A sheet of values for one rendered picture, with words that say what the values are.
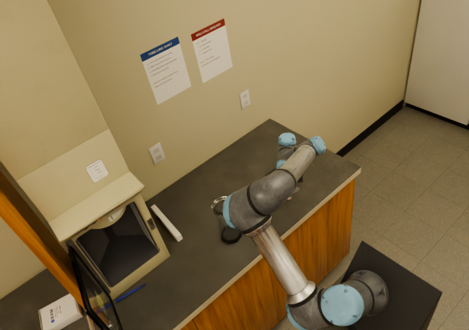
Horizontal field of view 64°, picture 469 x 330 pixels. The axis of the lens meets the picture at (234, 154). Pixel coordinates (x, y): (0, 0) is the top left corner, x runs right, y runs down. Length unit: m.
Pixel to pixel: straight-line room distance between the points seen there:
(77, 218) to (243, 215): 0.56
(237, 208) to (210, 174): 0.94
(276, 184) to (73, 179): 0.68
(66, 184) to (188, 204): 0.82
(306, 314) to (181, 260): 0.71
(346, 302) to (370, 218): 1.86
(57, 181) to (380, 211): 2.41
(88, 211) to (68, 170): 0.15
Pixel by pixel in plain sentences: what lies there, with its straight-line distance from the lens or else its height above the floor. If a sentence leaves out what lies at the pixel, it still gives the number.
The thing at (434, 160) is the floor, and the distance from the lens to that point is 3.62.
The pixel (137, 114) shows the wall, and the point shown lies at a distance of 1.89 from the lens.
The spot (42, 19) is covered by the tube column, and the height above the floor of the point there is 2.10.
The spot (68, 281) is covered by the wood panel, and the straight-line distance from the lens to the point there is 1.52.
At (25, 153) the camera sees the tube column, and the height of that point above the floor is 1.78.
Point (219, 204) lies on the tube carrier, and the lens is 1.73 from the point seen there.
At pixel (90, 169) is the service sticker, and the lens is 1.38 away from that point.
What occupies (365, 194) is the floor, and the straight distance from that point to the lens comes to 3.25.
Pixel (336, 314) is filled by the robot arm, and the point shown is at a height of 1.24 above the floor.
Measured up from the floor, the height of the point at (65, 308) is 0.98.
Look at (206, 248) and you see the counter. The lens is 1.84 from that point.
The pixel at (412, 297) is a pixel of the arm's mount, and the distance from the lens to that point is 1.44.
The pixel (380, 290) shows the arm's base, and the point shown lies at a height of 1.18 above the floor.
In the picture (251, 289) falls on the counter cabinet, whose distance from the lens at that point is 1.99.
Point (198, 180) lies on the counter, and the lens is 2.14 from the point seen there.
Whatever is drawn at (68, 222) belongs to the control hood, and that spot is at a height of 1.51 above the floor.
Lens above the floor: 2.42
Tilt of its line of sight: 41 degrees down
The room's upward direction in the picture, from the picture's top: 12 degrees counter-clockwise
